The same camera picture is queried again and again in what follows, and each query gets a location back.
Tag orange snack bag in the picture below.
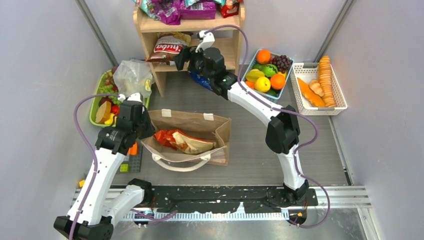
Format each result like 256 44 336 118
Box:
153 129 216 155

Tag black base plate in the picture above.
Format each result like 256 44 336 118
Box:
142 185 318 214

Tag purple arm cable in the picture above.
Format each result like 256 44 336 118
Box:
203 24 331 229
67 93 127 240

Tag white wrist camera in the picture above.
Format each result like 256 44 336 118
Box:
117 92 143 106
195 30 215 53

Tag blue snack bag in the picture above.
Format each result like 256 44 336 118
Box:
189 71 213 92

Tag orange fruit top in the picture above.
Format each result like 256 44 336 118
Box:
256 49 272 65

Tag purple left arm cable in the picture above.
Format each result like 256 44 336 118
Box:
67 93 127 240

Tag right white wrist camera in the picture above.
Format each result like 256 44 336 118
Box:
195 30 215 53

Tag clear plastic bag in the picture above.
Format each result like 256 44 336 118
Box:
113 59 155 99

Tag red snack bag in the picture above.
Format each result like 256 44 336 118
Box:
218 0 243 18

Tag Chuba chips bag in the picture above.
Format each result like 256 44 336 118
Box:
146 31 194 66

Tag orange fruit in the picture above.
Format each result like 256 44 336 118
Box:
256 49 272 65
270 73 286 90

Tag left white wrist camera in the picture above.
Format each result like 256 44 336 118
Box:
117 92 143 106

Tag white bread basket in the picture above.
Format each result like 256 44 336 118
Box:
289 62 348 116

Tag green grape bunch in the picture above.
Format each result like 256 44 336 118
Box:
99 84 121 105

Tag orange curved toy track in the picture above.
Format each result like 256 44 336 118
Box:
127 142 138 156

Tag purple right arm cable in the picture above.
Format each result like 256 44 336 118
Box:
203 24 331 229

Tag green fruit tray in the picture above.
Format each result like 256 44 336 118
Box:
89 68 150 128

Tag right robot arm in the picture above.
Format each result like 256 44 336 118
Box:
173 46 309 202

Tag small croissant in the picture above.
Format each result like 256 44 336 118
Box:
308 79 325 97

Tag orange bread loaf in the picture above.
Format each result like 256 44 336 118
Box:
297 77 326 108

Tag orange fruit lower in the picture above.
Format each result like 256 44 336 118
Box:
270 73 286 90

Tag brown burlap grocery bag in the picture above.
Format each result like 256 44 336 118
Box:
142 109 232 173

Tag stacked round crackers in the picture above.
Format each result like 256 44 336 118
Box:
318 55 336 108

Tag purple snack bag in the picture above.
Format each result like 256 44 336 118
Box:
133 0 182 25

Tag blue fruit basket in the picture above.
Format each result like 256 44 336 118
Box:
239 48 295 102

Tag magenta snack bag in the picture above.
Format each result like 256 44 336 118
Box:
179 0 217 20

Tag dark grape bunch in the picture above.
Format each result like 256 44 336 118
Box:
270 55 293 73

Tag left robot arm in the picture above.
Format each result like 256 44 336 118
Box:
53 97 155 240

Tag lime lego brick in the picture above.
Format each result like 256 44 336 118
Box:
119 164 130 173

